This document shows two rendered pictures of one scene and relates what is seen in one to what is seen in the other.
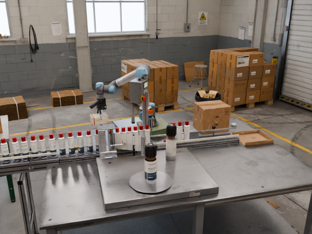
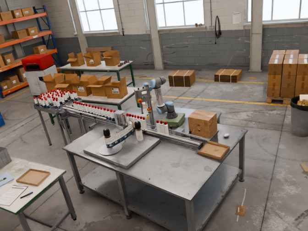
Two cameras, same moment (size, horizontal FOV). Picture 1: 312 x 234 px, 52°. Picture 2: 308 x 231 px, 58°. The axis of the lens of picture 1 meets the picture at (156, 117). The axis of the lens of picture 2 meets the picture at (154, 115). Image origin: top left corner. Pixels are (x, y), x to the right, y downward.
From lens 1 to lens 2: 3.06 m
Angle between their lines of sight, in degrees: 51
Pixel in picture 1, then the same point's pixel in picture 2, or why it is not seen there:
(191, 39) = not seen: outside the picture
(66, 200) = (82, 142)
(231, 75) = not seen: outside the picture
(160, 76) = (289, 71)
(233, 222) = (176, 199)
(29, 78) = (213, 56)
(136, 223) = not seen: hidden behind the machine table
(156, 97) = (283, 90)
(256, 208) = (202, 201)
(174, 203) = (104, 163)
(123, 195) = (92, 149)
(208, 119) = (192, 125)
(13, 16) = (206, 10)
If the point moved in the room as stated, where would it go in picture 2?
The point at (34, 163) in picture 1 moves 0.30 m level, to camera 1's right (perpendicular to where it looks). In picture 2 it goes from (98, 120) to (107, 125)
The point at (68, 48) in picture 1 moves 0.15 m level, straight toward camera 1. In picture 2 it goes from (244, 34) to (243, 35)
